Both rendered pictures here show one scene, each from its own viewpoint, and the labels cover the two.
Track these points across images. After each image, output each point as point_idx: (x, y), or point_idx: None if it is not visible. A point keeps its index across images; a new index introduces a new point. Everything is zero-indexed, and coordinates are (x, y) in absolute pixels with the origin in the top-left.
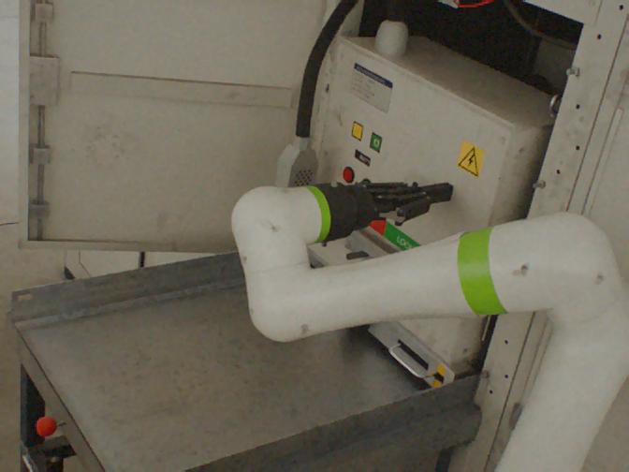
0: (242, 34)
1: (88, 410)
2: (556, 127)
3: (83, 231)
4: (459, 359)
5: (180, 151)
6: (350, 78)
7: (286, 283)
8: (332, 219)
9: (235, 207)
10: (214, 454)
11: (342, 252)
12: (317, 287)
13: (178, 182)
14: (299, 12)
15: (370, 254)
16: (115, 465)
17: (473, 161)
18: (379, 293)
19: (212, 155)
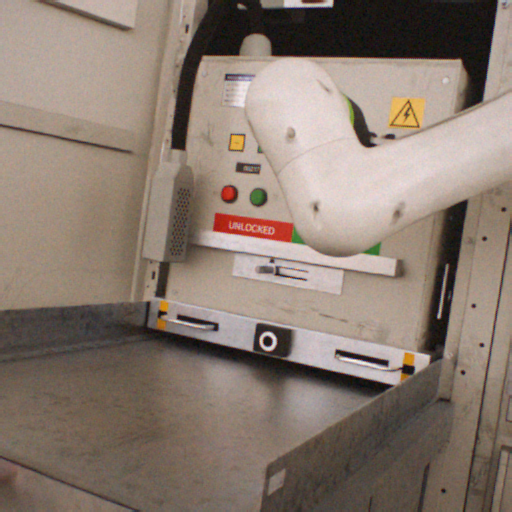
0: (84, 62)
1: (30, 448)
2: (492, 63)
3: None
4: (420, 345)
5: (11, 197)
6: (220, 92)
7: (360, 156)
8: (354, 115)
9: (258, 79)
10: (262, 465)
11: (228, 285)
12: (411, 148)
13: (7, 238)
14: (139, 49)
15: (288, 257)
16: (141, 498)
17: (410, 114)
18: (506, 129)
19: (47, 206)
